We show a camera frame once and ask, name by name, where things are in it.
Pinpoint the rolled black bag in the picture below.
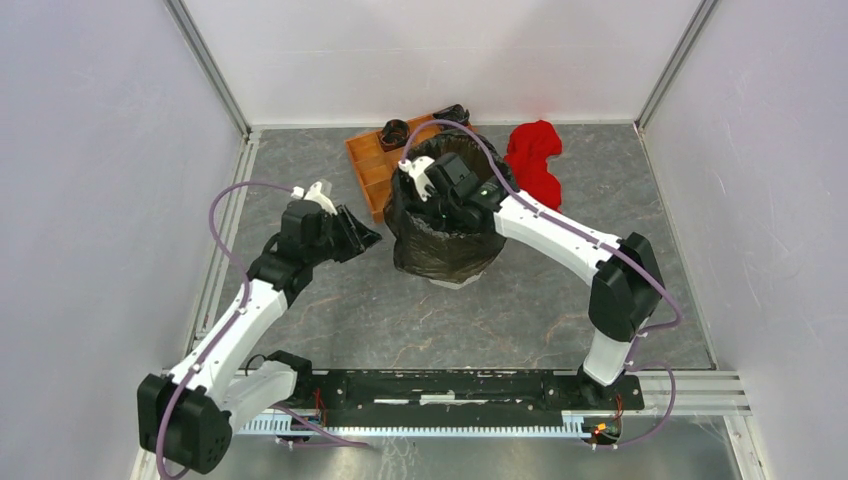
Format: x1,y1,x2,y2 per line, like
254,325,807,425
432,104,470,127
377,119,411,152

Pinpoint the white plastic trash bin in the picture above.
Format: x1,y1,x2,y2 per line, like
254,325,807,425
428,272,483,290

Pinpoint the rolled black bag left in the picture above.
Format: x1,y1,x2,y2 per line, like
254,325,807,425
377,119,411,152

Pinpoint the aluminium corner post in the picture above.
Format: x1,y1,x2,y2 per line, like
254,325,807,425
634,0,720,135
164,0,252,138

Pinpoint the rolled black bag back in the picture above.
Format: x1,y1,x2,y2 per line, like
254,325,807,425
432,104,470,127

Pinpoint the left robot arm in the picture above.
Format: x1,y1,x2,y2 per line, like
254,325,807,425
137,199,382,474

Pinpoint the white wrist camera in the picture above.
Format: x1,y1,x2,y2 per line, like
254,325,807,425
290,179,338,215
398,156,436,202

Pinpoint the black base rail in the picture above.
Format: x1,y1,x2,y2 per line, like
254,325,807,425
285,369,645,429

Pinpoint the left aluminium corner post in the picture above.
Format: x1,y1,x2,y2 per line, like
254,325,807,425
164,0,252,138

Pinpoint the right aluminium corner post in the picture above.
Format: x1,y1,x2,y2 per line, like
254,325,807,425
634,0,720,135

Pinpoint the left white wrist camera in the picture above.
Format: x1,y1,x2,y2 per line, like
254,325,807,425
290,179,338,215

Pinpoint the orange compartment tray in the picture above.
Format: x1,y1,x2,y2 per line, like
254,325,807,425
345,114,434,223

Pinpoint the red cloth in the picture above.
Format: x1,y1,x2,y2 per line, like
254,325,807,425
505,120,563,211

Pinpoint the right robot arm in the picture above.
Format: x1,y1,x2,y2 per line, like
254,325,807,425
401,154,664,408

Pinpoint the black trash bag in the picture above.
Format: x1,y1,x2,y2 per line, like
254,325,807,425
383,129,514,279

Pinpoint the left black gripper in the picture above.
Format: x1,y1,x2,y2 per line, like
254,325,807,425
306,203,382,266

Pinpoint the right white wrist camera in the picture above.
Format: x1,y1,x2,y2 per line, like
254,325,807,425
398,156,436,202

